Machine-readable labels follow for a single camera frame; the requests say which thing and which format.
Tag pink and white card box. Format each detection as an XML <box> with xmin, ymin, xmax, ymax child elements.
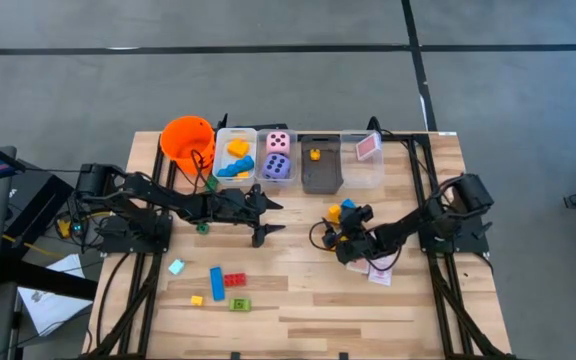
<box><xmin>367</xmin><ymin>253</ymin><xmax>395</xmax><ymax>287</ymax></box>

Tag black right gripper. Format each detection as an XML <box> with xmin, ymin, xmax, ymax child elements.
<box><xmin>320</xmin><ymin>202</ymin><xmax>378</xmax><ymax>265</ymax></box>

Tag clear plastic bin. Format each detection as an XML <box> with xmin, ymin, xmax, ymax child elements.
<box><xmin>340</xmin><ymin>129</ymin><xmax>385</xmax><ymax>190</ymax></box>
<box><xmin>255</xmin><ymin>128</ymin><xmax>299</xmax><ymax>190</ymax></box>

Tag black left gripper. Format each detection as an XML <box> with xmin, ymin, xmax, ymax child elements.
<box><xmin>201</xmin><ymin>182</ymin><xmax>287</xmax><ymax>249</ymax></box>

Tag red-backed playing card deck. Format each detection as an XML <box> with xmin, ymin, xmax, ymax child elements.
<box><xmin>356</xmin><ymin>132</ymin><xmax>383</xmax><ymax>162</ymax></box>

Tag white plastic bin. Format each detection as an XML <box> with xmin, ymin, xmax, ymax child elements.
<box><xmin>213</xmin><ymin>127</ymin><xmax>259</xmax><ymax>188</ymax></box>

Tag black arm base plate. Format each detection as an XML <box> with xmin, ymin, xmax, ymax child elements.
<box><xmin>100</xmin><ymin>214</ymin><xmax>173</xmax><ymax>254</ymax></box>
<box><xmin>417</xmin><ymin>213</ymin><xmax>490</xmax><ymax>254</ymax></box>

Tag orange pumpkin face bucket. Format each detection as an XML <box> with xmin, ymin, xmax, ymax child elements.
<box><xmin>159</xmin><ymin>115</ymin><xmax>218</xmax><ymax>176</ymax></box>

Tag large yellow toy block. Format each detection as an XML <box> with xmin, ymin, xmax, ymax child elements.
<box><xmin>226</xmin><ymin>138</ymin><xmax>251</xmax><ymax>159</ymax></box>

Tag grey plastic bin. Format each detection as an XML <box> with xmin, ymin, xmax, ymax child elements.
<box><xmin>300</xmin><ymin>133</ymin><xmax>344</xmax><ymax>195</ymax></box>

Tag white paper sheets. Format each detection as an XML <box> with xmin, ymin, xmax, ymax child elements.
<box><xmin>17</xmin><ymin>253</ymin><xmax>94</xmax><ymax>337</ymax></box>

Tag pink foam die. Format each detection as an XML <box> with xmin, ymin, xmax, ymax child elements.
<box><xmin>266</xmin><ymin>131</ymin><xmax>292</xmax><ymax>156</ymax></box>

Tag black aluminium table frame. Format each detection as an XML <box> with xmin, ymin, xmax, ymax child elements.
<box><xmin>80</xmin><ymin>113</ymin><xmax>519</xmax><ymax>360</ymax></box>

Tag purple foam die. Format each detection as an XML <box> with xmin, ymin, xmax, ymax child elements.
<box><xmin>261</xmin><ymin>153</ymin><xmax>292</xmax><ymax>180</ymax></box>

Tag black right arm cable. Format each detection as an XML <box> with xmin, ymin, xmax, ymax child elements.
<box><xmin>308</xmin><ymin>219</ymin><xmax>404</xmax><ymax>274</ymax></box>

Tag long blue block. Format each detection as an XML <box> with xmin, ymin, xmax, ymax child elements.
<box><xmin>209</xmin><ymin>266</ymin><xmax>226</xmax><ymax>302</ymax></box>

